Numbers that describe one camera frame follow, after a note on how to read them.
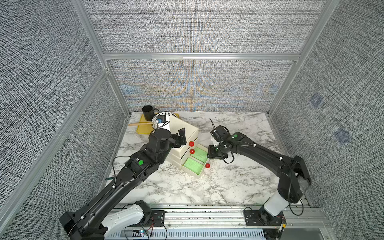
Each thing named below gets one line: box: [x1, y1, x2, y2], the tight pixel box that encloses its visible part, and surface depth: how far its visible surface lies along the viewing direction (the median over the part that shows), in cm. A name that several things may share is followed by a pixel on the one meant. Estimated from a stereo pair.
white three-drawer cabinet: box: [166, 115, 209, 177], surface depth 87 cm
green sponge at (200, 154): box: [190, 146, 208, 163], surface depth 96 cm
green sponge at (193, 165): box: [183, 157, 204, 176], surface depth 92 cm
